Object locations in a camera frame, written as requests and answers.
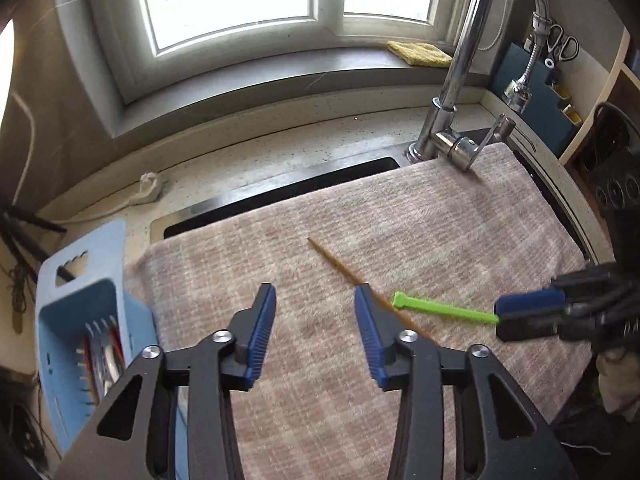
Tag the white framed window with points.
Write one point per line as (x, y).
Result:
(225, 0)

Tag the green plastic spoon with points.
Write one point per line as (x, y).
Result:
(450, 312)

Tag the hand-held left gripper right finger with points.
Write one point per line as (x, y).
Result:
(372, 345)

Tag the pink grey checked towel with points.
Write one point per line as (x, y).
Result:
(300, 410)

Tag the light wooden shelf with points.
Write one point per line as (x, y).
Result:
(617, 67)

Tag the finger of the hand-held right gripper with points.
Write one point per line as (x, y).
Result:
(530, 303)
(530, 329)

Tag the dark teal knife holder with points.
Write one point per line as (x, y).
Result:
(545, 115)

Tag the white ceramic soup spoon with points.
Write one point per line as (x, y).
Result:
(107, 365)

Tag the yellow sponge cloth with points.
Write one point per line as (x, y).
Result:
(420, 54)

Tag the person's right forearm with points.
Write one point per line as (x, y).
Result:
(620, 382)

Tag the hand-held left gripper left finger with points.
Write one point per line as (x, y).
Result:
(262, 335)

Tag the chrome kitchen faucet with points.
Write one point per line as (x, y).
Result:
(452, 80)

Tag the steel kitchen sink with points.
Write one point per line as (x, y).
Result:
(280, 192)

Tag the red-tipped wooden chopstick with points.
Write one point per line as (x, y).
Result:
(116, 340)
(340, 270)

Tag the blue plastic utensil basket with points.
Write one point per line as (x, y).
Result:
(55, 360)

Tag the black tripod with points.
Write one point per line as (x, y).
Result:
(35, 222)

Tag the dark mesh object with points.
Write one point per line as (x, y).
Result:
(617, 130)

